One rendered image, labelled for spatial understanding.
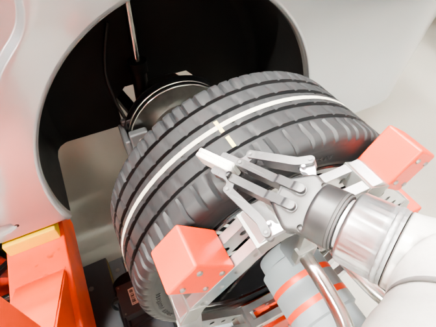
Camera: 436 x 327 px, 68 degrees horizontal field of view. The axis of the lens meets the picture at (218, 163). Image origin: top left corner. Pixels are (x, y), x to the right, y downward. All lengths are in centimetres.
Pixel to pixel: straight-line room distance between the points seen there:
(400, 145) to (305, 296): 33
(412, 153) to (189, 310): 45
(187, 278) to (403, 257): 27
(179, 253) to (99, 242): 140
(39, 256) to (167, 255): 64
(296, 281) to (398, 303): 41
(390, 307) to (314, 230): 13
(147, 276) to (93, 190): 149
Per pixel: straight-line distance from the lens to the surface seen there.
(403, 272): 35
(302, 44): 97
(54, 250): 108
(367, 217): 38
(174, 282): 49
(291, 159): 45
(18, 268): 110
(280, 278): 72
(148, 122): 99
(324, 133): 58
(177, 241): 49
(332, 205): 39
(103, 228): 190
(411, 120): 276
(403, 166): 63
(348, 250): 38
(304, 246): 60
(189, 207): 53
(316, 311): 69
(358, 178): 60
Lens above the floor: 155
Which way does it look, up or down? 48 degrees down
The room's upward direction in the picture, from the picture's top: straight up
